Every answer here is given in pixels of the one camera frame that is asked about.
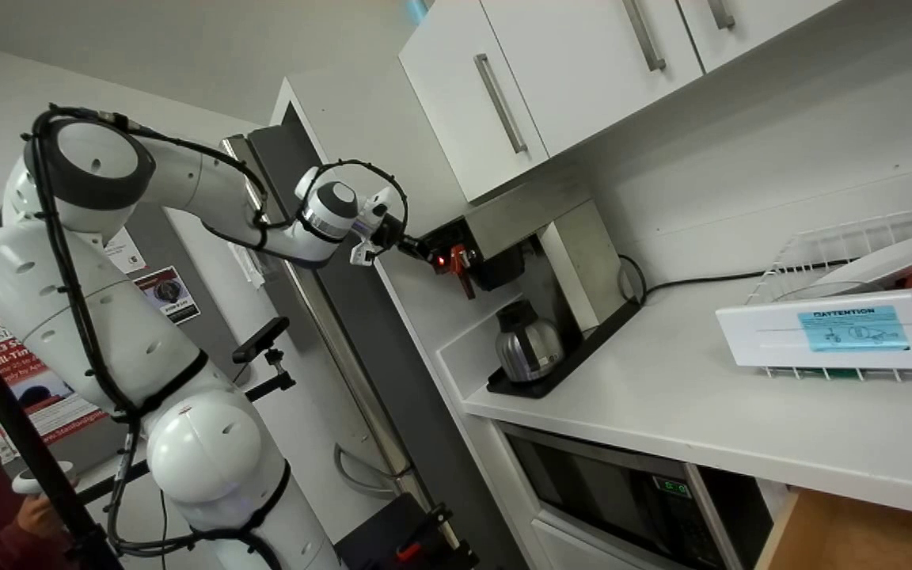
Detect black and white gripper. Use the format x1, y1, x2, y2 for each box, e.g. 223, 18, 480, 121
346, 188, 443, 273

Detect steel and black coffee maker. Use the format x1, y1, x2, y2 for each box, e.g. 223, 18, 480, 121
419, 193, 648, 402

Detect glass coffee carafe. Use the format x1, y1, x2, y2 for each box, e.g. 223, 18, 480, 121
491, 297, 567, 385

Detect person's bare hand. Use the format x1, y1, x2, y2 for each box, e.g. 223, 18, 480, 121
14, 492, 76, 545

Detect wide white cabinet door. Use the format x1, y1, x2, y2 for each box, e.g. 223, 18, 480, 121
478, 0, 707, 162

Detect sign with black photo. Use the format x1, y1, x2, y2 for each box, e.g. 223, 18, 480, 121
132, 261, 202, 325

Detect black device with red parts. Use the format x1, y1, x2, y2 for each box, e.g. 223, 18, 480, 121
332, 492, 480, 570

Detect small white label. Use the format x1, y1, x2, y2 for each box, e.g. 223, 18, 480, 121
103, 229, 151, 278

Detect black built-in microwave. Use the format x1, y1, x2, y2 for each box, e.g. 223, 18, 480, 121
493, 420, 777, 570

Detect red warning sign with text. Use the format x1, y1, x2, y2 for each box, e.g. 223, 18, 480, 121
0, 307, 115, 449

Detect black tripod pole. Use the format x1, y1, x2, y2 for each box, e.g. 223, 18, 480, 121
0, 297, 128, 570

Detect white handheld controller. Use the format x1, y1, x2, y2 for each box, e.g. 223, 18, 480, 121
9, 459, 79, 500

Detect white plate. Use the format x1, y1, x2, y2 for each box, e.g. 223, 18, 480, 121
791, 225, 912, 302

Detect wooden drawer front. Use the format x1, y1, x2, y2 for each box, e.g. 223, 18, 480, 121
755, 487, 912, 570

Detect white cabinet door long handle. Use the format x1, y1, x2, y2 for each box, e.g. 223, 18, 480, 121
399, 0, 551, 204

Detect long silver cabinet handle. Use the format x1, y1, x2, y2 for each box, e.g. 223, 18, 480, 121
472, 49, 532, 162

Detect black padded knob handle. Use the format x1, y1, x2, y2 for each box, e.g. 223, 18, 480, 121
228, 313, 297, 367

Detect black lever handle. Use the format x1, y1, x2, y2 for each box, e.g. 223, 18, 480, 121
239, 367, 301, 406

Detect grey loose cable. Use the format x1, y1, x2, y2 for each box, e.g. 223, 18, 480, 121
328, 441, 408, 500

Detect black coffee maker power cable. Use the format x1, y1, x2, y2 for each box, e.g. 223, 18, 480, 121
613, 250, 771, 309

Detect thick silver cabinet handle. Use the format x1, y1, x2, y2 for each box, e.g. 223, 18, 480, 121
620, 0, 672, 75

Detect short silver cabinet handle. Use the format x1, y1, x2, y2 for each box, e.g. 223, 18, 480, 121
704, 0, 742, 33

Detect white wire dish rack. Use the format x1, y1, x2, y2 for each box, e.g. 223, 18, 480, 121
758, 200, 912, 307

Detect white cabinet door short handle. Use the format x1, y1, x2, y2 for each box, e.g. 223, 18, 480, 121
675, 0, 845, 75

